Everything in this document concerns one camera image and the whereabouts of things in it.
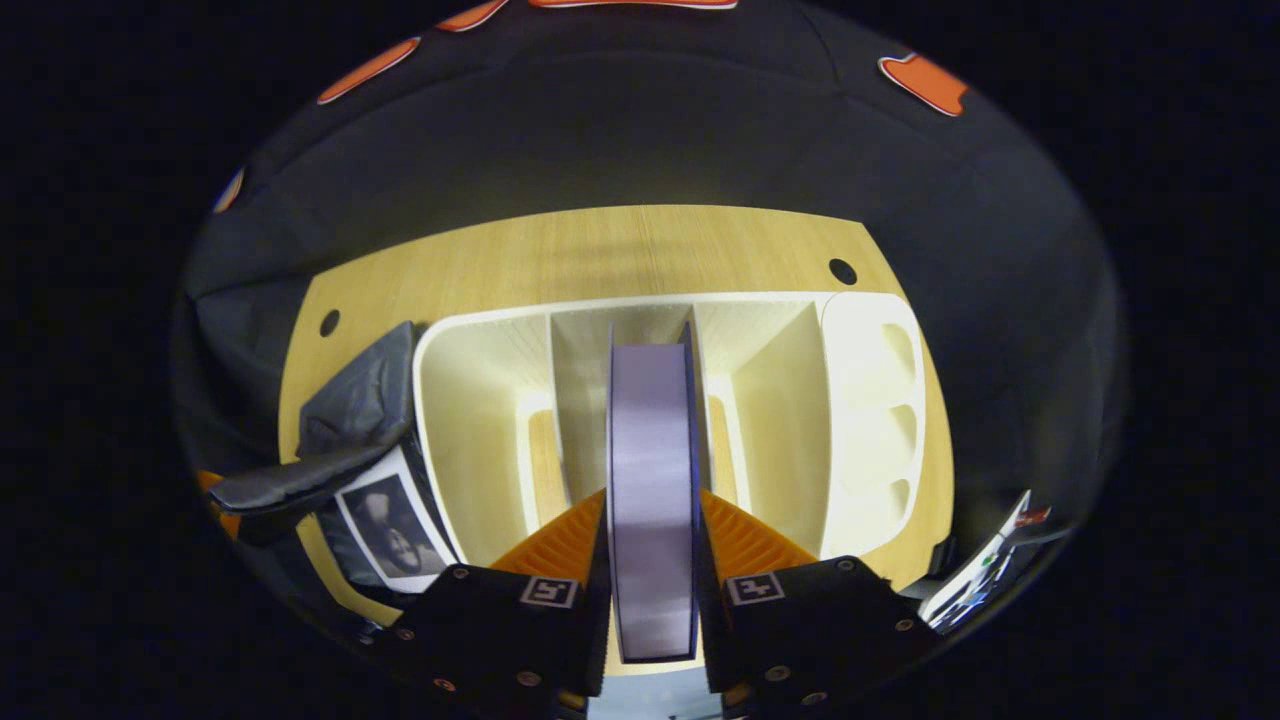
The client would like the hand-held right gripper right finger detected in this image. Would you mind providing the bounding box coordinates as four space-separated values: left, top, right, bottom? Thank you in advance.
695 488 941 715

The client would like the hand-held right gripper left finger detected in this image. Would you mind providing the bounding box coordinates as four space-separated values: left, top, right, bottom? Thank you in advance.
365 488 613 717

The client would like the book with black-white photo cover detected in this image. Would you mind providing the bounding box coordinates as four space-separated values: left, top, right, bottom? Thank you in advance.
334 445 462 594

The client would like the dark grey schoolbag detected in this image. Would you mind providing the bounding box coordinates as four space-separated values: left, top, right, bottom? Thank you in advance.
205 320 463 603

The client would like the blue spine book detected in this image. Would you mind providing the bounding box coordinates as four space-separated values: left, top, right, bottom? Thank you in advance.
605 320 702 666

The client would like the white plastic bookshelf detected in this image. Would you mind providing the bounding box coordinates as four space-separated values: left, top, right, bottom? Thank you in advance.
413 290 929 567

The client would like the white device box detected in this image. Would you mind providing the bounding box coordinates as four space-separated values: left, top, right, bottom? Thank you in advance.
918 488 1053 633

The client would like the black backdrop cloth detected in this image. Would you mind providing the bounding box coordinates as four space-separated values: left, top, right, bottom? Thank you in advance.
175 0 1131 601

